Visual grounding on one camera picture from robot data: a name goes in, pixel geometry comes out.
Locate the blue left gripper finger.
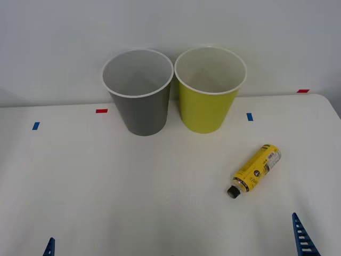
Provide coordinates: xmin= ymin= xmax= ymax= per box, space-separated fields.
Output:
xmin=42 ymin=237 xmax=56 ymax=256

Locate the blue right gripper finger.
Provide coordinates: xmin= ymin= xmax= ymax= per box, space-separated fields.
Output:
xmin=291 ymin=212 xmax=314 ymax=256

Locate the yellow bottle with black cap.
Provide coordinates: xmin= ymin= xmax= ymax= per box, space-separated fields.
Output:
xmin=226 ymin=143 xmax=282 ymax=200

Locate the yellow-green plastic waste bin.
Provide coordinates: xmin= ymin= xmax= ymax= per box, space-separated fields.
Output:
xmin=174 ymin=45 xmax=248 ymax=134

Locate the grey plastic waste bin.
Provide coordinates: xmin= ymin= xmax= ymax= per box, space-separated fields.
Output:
xmin=101 ymin=48 xmax=175 ymax=137

